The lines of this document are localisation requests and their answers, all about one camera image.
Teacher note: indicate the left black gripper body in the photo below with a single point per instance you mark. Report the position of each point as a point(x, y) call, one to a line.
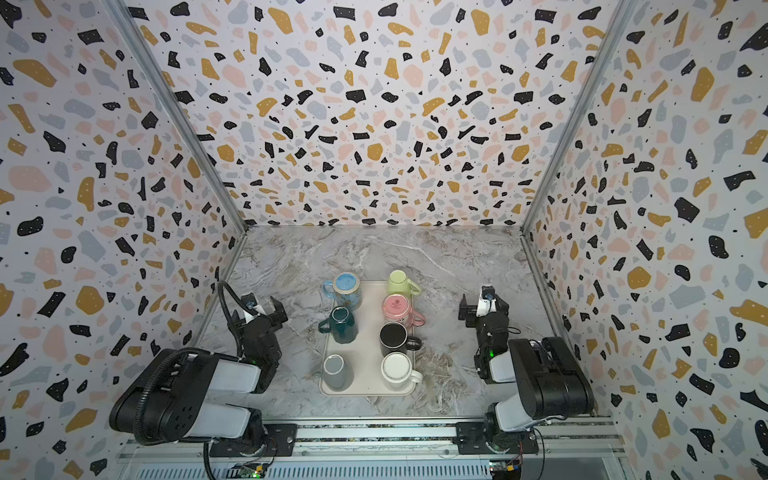
point(268, 318)

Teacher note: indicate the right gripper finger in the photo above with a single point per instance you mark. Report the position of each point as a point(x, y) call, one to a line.
point(467, 312)
point(501, 307)

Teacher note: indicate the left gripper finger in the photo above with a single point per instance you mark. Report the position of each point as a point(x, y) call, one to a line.
point(239, 317)
point(279, 316)

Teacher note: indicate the pink mug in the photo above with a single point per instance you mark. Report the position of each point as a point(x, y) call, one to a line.
point(398, 308)

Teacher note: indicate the light blue mug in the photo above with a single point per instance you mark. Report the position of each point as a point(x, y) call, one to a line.
point(344, 290)

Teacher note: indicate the light green mug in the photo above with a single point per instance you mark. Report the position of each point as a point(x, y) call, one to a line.
point(399, 283)

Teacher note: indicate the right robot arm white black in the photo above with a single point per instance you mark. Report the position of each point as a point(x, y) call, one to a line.
point(550, 384)

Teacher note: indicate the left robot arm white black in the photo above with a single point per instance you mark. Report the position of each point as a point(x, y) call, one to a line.
point(168, 402)

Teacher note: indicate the dark green mug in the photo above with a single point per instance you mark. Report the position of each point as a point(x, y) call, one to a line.
point(340, 324)

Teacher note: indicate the black mug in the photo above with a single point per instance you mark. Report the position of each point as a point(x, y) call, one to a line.
point(394, 337)

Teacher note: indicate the grey mug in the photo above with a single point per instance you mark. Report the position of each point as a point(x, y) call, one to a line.
point(337, 374)

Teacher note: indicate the white mug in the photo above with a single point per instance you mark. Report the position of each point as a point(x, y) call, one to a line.
point(398, 371)

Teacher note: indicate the beige serving tray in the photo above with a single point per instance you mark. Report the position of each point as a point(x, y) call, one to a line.
point(363, 355)

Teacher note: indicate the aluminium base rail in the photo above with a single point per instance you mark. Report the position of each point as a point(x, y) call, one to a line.
point(393, 448)

